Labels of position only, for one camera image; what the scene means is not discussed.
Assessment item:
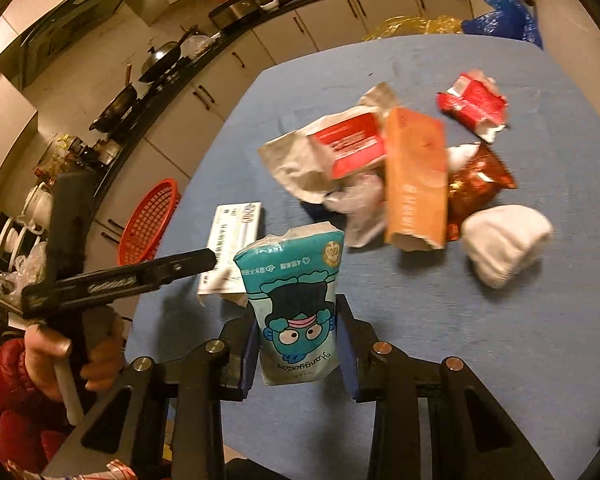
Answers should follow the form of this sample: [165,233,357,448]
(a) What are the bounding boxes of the white rice cooker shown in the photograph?
[20,182,56,233]

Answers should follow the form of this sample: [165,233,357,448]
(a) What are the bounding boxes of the silver pouch with red label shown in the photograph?
[257,81,401,206]

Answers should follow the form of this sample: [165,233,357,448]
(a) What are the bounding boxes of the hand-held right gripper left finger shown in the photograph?
[42,317,260,480]

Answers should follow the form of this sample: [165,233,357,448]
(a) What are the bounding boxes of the clear plastic bag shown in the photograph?
[185,34,216,58]
[322,172,388,248]

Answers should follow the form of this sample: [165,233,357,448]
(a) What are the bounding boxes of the person's left forearm red sleeve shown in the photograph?
[0,337,71,471]

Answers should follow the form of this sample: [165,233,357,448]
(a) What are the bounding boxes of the white knit cloth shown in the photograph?
[461,204,555,289]

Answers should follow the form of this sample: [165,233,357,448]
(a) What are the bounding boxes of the yellow plastic bag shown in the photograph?
[362,15,466,43]

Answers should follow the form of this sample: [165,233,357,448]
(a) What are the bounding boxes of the wok with metal lid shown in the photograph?
[139,40,196,83]

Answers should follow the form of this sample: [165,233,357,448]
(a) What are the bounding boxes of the dish rack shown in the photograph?
[0,205,48,306]

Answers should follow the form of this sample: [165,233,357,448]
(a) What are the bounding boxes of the crumpled white plastic bag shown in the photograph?
[0,242,48,297]

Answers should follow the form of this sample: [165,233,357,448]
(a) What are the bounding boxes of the blue tablecloth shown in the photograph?
[125,35,600,480]

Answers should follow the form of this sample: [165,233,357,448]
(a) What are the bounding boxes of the black wok with utensil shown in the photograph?
[89,65,138,133]

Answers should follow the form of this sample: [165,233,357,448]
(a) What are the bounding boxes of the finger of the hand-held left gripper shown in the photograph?
[129,248,217,291]

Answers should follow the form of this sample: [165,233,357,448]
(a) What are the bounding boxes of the red plastic basket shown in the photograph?
[117,178,182,267]

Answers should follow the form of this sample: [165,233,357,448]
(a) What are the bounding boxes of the white cardboard box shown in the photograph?
[197,202,263,296]

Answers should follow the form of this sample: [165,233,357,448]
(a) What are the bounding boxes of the crumpled red packet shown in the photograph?
[436,69,510,143]

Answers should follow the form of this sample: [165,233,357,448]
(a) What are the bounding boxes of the teal cartoon tissue pack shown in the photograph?
[232,225,346,388]

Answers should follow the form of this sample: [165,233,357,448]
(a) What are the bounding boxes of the cluster of condiment bottles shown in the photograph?
[35,132,121,181]

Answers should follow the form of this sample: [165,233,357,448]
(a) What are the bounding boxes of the beige lower cabinets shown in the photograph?
[82,0,476,261]

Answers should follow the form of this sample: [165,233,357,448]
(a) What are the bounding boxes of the orange carton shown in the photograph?
[382,106,450,252]

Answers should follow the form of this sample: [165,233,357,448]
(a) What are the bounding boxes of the red white striped bag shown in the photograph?
[7,457,143,480]

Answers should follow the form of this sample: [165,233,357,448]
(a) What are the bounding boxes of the steel baking tray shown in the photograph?
[209,0,261,30]

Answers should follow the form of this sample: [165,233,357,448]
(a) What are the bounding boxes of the person's left hand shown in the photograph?
[24,310,127,403]

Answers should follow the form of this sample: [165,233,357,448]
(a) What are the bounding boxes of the black range hood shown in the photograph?
[20,0,146,88]

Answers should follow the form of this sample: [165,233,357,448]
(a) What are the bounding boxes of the black kitchen countertop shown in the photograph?
[0,0,468,321]

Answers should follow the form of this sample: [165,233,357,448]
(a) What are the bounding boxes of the beige cabinets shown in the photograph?
[82,0,476,261]
[0,0,191,176]

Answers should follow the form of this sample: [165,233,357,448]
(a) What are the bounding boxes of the beige upper cabinets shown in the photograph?
[0,0,191,176]

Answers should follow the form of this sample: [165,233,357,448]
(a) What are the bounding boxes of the brown snack packet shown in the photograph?
[445,142,518,241]

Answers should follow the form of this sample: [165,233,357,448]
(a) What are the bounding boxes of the blue plastic bag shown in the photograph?
[461,0,543,48]

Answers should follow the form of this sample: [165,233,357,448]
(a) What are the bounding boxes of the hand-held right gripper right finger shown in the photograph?
[334,294,556,480]

